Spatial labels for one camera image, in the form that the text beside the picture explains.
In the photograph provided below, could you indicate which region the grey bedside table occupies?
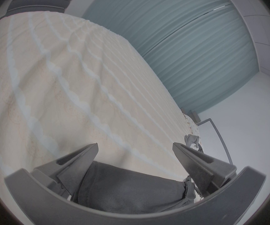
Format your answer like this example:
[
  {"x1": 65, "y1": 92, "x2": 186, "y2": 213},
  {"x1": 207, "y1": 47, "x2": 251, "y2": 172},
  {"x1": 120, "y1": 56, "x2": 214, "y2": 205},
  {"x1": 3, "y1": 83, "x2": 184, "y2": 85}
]
[{"x1": 188, "y1": 110, "x2": 201, "y2": 124}]

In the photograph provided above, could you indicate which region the white printed pillow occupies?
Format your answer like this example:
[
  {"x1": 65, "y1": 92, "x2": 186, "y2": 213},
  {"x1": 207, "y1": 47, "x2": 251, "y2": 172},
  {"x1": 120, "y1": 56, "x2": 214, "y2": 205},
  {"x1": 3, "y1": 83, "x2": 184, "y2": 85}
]
[{"x1": 183, "y1": 113, "x2": 201, "y2": 136}]

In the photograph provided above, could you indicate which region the black chest of drawers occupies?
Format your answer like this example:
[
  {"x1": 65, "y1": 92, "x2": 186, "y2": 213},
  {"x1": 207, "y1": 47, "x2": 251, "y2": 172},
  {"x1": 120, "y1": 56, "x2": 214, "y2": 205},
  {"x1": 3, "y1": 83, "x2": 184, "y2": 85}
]
[{"x1": 0, "y1": 0, "x2": 77, "y2": 20}]

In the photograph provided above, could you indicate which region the bed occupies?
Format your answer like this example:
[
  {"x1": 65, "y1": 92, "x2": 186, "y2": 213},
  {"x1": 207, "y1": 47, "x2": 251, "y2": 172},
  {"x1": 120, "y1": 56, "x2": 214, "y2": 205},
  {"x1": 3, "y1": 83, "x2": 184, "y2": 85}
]
[{"x1": 0, "y1": 11, "x2": 231, "y2": 203}]

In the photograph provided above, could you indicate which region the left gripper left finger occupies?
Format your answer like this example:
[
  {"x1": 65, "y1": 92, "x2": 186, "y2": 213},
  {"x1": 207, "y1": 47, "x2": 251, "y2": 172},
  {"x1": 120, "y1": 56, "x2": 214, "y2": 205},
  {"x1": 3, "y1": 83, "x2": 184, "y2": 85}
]
[{"x1": 33, "y1": 142, "x2": 99, "y2": 195}]

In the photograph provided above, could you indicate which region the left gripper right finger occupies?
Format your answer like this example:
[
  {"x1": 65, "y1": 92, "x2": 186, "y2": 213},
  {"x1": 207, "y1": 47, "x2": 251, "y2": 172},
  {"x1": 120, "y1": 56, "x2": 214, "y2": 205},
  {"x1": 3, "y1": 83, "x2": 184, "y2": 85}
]
[{"x1": 172, "y1": 142, "x2": 238, "y2": 200}]

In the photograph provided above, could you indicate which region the blue-green curtain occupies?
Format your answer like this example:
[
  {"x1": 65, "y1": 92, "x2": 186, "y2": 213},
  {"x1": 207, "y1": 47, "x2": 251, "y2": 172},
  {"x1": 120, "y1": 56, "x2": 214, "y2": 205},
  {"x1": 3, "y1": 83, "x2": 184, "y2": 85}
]
[
  {"x1": 82, "y1": 0, "x2": 234, "y2": 54},
  {"x1": 143, "y1": 5, "x2": 260, "y2": 114}
]

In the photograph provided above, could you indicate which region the black T-shirt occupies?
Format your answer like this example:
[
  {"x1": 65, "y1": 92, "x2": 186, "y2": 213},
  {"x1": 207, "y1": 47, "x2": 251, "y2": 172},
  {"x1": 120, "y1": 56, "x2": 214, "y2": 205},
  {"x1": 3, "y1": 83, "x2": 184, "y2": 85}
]
[{"x1": 70, "y1": 161, "x2": 197, "y2": 215}]

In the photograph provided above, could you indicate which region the pile of clothes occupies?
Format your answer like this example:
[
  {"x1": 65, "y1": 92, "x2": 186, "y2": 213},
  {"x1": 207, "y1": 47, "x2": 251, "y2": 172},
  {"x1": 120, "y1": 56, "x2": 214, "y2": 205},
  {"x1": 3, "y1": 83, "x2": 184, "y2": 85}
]
[{"x1": 184, "y1": 134, "x2": 204, "y2": 153}]

